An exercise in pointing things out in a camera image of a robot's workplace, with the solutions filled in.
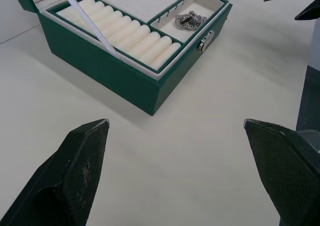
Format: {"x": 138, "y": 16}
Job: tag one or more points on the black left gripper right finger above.
{"x": 282, "y": 171}

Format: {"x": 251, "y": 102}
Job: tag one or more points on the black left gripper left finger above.
{"x": 75, "y": 176}

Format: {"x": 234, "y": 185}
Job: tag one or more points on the silver box clasp lock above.
{"x": 206, "y": 41}

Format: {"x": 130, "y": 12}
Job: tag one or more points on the silver rhinestone jewelry piece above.
{"x": 191, "y": 20}

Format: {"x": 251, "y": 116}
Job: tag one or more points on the green jewelry box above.
{"x": 100, "y": 68}

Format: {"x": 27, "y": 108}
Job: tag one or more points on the green cream jewelry tray insert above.
{"x": 132, "y": 35}

